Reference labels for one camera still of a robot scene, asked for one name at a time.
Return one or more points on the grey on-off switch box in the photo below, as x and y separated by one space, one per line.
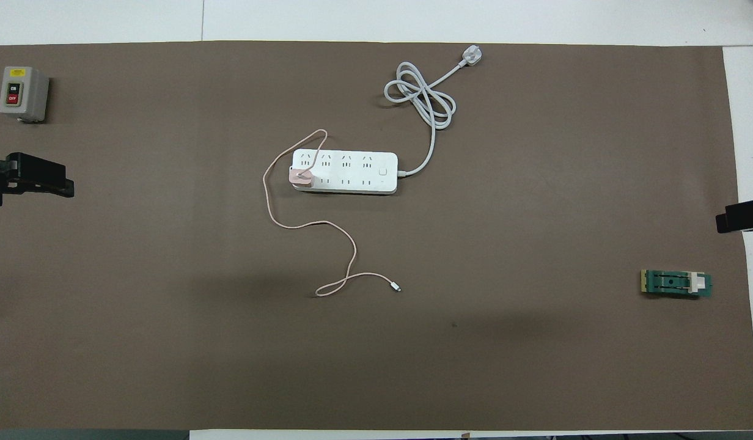
22 91

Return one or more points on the white power strip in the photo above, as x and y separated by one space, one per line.
352 172

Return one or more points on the pink charger adapter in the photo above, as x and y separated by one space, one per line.
301 177

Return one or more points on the brown paper table mat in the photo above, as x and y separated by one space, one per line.
535 366

